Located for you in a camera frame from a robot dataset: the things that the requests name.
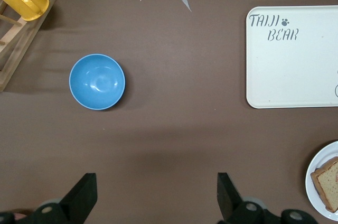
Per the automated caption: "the white round plate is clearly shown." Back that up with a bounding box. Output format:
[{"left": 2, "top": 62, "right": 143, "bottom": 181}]
[{"left": 305, "top": 140, "right": 338, "bottom": 221}]

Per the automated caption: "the blue bowl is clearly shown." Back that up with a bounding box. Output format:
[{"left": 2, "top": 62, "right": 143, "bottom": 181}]
[{"left": 69, "top": 53, "right": 126, "bottom": 111}]

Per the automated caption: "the small grey paper scrap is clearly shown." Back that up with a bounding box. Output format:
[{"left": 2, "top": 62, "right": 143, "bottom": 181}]
[{"left": 179, "top": 0, "right": 193, "bottom": 13}]

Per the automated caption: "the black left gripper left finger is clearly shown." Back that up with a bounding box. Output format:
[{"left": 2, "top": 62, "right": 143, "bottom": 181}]
[{"left": 34, "top": 172, "right": 98, "bottom": 224}]

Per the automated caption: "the cream tray with bear print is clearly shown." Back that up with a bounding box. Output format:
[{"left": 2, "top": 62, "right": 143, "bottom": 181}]
[{"left": 245, "top": 5, "right": 338, "bottom": 109}]

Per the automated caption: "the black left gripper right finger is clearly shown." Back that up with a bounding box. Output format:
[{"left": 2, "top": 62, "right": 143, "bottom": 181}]
[{"left": 217, "top": 172, "right": 280, "bottom": 224}]

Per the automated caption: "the bread slice under egg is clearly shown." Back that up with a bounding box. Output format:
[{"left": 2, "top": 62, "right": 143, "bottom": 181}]
[{"left": 310, "top": 156, "right": 338, "bottom": 213}]

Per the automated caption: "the wooden mug rack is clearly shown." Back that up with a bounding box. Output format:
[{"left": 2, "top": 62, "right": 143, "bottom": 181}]
[{"left": 0, "top": 0, "right": 60, "bottom": 93}]

